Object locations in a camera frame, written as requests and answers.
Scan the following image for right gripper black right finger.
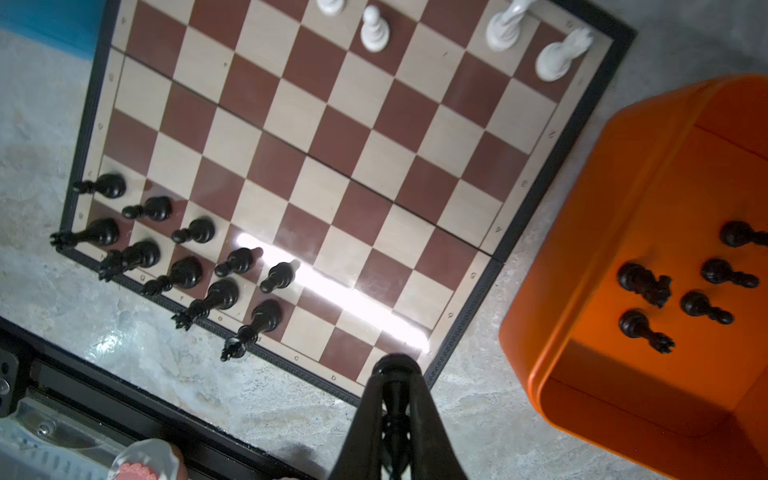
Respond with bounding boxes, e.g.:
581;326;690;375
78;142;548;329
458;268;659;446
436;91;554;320
406;359;468;480

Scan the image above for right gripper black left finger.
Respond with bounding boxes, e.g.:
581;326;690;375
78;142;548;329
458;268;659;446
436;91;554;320
329;360;385;480

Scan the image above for black bishop piece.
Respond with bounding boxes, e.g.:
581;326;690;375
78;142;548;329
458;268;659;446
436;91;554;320
373;353;421;479

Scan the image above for white knight piece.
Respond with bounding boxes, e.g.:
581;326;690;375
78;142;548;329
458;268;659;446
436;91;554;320
535;27;594;82

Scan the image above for black rook in tray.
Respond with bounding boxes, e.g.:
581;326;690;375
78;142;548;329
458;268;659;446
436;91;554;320
618;309;676;354

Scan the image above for black knight in tray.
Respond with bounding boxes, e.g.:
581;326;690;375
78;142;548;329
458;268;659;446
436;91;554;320
617;262;672;308

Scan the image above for folding chessboard brown cream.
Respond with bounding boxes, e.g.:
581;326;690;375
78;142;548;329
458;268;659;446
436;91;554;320
51;1;636;404

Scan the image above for black pawn in tray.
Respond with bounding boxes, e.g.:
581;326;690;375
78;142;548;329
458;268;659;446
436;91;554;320
700;258;760;289
719;221;768;248
680;291;735;325

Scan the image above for orange plastic tray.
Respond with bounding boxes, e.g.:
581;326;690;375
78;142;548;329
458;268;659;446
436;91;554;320
499;74;767;479

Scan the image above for blue plastic tray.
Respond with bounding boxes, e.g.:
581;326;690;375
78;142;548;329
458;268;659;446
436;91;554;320
1;0;106;59

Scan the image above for black front mounting rail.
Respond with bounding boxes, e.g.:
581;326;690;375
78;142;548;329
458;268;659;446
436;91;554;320
1;320;307;479

